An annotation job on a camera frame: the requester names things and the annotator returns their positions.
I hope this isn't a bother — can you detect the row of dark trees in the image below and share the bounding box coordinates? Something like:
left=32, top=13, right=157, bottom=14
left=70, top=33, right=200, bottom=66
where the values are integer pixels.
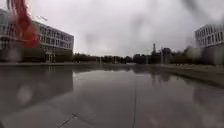
left=72, top=52, right=134, bottom=65

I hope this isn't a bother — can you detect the wet grey paved plaza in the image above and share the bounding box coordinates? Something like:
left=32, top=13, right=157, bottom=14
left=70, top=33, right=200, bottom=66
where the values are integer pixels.
left=0, top=63, right=224, bottom=128

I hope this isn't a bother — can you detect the dark tower building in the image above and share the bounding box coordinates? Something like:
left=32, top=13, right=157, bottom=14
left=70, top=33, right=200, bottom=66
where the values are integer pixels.
left=133, top=42, right=174, bottom=65

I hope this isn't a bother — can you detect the large glass-fronted building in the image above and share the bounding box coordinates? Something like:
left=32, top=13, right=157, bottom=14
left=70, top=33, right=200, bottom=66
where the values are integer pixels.
left=0, top=8, right=75, bottom=64

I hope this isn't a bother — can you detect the white grid-fronted building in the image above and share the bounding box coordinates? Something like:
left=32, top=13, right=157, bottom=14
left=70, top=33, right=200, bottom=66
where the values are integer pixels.
left=194, top=23, right=224, bottom=66

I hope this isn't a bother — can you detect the low grey wall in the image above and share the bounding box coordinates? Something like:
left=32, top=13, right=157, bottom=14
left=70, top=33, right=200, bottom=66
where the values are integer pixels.
left=151, top=63, right=224, bottom=88

